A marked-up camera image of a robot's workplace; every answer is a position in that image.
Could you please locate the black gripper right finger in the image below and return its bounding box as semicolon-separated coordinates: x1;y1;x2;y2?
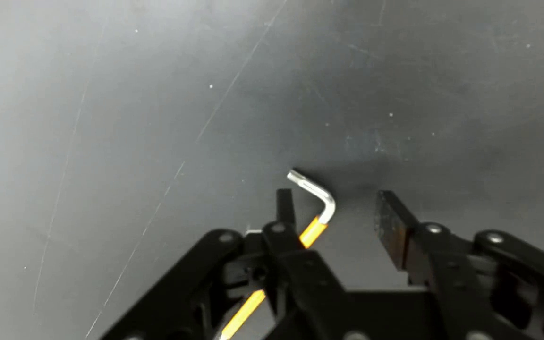
374;189;544;340

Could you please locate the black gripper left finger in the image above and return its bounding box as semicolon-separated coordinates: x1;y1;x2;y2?
98;187;350;340

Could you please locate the orange-sleeved metal hex key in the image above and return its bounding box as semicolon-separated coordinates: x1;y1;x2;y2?
217;167;338;340

